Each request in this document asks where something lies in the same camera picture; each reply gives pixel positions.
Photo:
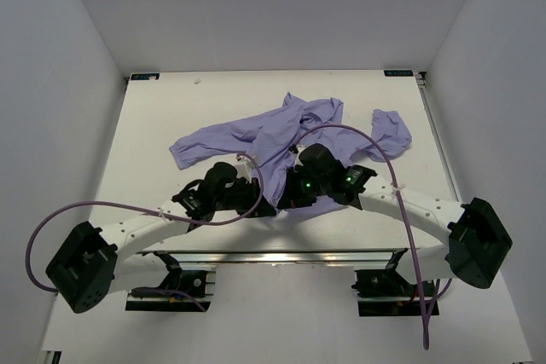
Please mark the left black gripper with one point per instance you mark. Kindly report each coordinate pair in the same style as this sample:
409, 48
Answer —
253, 193

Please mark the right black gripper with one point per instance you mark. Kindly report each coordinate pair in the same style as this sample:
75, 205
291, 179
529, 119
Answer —
292, 196

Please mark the lavender purple jacket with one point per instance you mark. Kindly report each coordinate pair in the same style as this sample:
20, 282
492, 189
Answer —
268, 136

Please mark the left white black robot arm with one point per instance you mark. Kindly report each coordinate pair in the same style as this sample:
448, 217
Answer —
93, 262

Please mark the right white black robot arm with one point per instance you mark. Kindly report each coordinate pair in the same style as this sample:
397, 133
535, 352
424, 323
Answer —
473, 242

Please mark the right blue table label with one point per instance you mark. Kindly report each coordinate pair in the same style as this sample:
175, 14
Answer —
398, 73

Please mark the blue table label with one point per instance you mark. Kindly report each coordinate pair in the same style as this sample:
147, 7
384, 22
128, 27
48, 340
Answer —
144, 76
398, 73

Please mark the left blue table label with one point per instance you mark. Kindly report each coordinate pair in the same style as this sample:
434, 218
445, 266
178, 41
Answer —
144, 76

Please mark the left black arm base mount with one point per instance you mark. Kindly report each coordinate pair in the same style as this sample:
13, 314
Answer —
182, 290

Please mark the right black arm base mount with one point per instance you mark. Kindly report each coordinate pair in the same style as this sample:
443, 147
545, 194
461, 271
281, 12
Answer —
385, 293

